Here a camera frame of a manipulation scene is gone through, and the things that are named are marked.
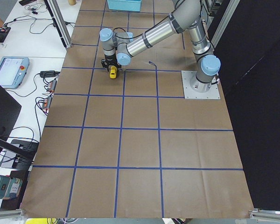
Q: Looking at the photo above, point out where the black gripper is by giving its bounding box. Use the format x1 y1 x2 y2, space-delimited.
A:
101 55 121 72

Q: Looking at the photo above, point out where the black power adapter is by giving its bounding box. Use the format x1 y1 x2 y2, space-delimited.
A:
40 70 56 78

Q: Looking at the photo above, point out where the blue teach pendant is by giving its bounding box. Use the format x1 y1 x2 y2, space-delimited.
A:
0 56 29 89

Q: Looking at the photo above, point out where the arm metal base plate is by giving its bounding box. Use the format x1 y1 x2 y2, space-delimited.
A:
181 70 221 100

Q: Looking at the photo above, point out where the aluminium frame post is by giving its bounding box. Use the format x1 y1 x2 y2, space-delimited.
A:
44 0 72 49

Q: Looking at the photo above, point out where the orange black converter box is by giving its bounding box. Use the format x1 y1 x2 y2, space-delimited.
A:
46 79 57 93

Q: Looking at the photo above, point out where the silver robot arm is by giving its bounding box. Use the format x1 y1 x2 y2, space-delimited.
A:
99 0 221 93

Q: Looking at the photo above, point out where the green box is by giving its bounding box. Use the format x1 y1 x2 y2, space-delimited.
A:
0 175 23 200

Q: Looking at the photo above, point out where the black monitor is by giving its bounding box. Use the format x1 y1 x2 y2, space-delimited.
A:
0 86 21 141

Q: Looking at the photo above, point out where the yellow beetle toy car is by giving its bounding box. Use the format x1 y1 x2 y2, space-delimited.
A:
109 66 118 79

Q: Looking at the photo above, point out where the brown paper table cover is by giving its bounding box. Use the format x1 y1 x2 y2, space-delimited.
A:
21 0 253 218

